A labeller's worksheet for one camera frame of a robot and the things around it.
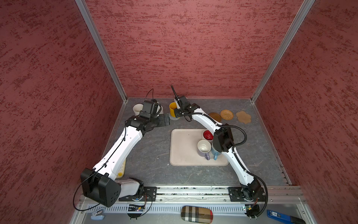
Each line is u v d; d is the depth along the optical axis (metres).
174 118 1.07
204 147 0.90
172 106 1.03
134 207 0.73
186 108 0.79
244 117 1.07
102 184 0.38
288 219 0.65
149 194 0.74
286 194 0.76
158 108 0.63
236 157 0.65
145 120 0.53
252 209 0.71
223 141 0.64
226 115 1.10
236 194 0.74
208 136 0.85
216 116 1.10
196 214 0.66
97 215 0.67
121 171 0.80
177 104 0.83
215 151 0.69
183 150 0.91
